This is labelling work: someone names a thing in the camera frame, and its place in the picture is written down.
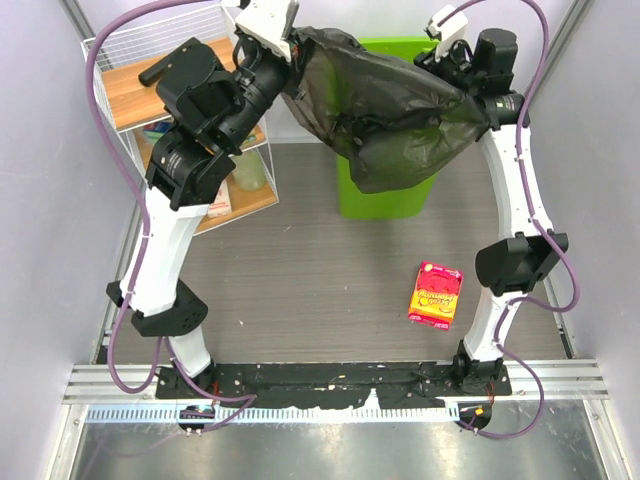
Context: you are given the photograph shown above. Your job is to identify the translucent green bottle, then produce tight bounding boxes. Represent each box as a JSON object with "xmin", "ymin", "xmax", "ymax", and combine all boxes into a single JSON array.
[{"xmin": 232, "ymin": 150, "xmax": 266, "ymax": 192}]

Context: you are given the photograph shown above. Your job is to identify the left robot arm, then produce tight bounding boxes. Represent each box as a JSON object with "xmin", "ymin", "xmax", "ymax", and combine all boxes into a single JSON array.
[{"xmin": 106, "ymin": 33, "xmax": 301, "ymax": 398}]

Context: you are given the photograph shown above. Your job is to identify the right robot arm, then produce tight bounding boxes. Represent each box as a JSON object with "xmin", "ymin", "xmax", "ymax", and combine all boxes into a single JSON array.
[{"xmin": 414, "ymin": 26, "xmax": 569, "ymax": 395}]

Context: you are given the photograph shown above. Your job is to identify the pink orange sponge package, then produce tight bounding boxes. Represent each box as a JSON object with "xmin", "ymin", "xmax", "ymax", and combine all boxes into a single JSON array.
[{"xmin": 407, "ymin": 261, "xmax": 464, "ymax": 331}]

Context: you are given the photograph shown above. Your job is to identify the green plastic trash bin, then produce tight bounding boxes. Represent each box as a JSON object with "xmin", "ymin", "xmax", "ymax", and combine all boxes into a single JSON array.
[{"xmin": 337, "ymin": 35, "xmax": 441, "ymax": 220}]

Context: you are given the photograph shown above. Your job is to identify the black trash bag roll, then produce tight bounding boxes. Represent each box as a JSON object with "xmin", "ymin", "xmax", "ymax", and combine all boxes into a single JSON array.
[{"xmin": 138, "ymin": 55, "xmax": 171, "ymax": 87}]

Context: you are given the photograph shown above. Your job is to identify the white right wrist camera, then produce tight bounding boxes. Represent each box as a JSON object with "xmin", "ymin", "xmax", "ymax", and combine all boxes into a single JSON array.
[{"xmin": 426, "ymin": 5, "xmax": 468, "ymax": 62}]

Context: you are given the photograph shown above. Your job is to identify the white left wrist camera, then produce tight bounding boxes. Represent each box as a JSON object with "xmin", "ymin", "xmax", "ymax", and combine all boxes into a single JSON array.
[{"xmin": 235, "ymin": 0, "xmax": 299, "ymax": 63}]

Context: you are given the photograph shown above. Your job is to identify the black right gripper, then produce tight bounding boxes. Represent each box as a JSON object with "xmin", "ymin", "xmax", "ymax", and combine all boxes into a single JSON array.
[{"xmin": 407, "ymin": 33, "xmax": 482, "ymax": 100}]

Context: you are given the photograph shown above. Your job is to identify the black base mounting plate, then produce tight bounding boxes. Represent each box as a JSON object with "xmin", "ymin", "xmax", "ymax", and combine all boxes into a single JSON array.
[{"xmin": 155, "ymin": 360, "xmax": 514, "ymax": 410}]

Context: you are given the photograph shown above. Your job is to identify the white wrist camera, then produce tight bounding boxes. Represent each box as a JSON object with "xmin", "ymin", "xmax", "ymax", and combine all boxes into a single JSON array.
[
  {"xmin": 235, "ymin": 0, "xmax": 299, "ymax": 63},
  {"xmin": 426, "ymin": 5, "xmax": 468, "ymax": 62}
]

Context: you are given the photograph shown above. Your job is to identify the blue green sponge pack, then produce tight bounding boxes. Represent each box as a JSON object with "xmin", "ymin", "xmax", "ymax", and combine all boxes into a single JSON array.
[{"xmin": 142, "ymin": 121, "xmax": 172, "ymax": 146}]

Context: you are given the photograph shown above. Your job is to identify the white wire shelf rack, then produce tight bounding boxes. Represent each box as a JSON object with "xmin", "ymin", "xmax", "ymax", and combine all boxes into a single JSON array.
[{"xmin": 94, "ymin": 2, "xmax": 279, "ymax": 235}]

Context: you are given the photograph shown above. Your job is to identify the grey slotted cable duct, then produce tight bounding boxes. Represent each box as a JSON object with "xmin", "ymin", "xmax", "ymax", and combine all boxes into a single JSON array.
[{"xmin": 85, "ymin": 402, "xmax": 459, "ymax": 424}]

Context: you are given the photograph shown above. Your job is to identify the aluminium frame rail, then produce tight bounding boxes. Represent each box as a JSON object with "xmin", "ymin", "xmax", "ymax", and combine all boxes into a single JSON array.
[{"xmin": 63, "ymin": 365, "xmax": 157, "ymax": 404}]

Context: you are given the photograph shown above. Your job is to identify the white red small box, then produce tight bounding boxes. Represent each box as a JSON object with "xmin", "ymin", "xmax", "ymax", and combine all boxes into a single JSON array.
[{"xmin": 207, "ymin": 180, "xmax": 233, "ymax": 218}]

